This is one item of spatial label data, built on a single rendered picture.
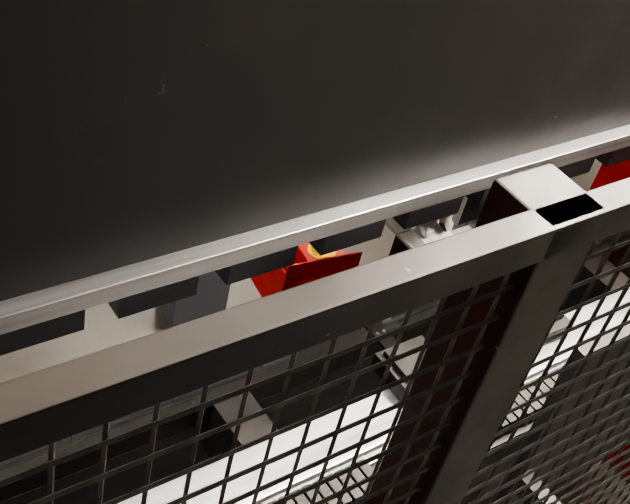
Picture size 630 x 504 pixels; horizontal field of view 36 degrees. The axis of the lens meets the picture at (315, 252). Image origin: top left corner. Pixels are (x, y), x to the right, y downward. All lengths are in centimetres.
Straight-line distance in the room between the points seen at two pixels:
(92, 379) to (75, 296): 77
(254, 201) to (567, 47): 55
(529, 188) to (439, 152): 88
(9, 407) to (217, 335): 9
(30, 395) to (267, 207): 91
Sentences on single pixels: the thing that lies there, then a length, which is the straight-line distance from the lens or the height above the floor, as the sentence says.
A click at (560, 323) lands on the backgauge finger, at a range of 205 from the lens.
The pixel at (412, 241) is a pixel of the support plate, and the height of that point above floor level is 100.
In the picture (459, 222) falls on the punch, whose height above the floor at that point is 111.
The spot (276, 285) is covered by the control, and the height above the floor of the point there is 75.
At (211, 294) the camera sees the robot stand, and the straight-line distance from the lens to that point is 312.
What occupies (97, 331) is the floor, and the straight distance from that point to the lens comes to 317.
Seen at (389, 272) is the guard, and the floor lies 200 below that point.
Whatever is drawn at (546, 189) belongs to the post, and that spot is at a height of 200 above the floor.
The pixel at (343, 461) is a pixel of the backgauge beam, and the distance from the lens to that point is 170.
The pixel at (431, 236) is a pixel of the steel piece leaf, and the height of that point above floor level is 100.
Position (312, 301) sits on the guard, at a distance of 45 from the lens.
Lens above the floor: 230
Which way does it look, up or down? 40 degrees down
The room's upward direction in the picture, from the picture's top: 15 degrees clockwise
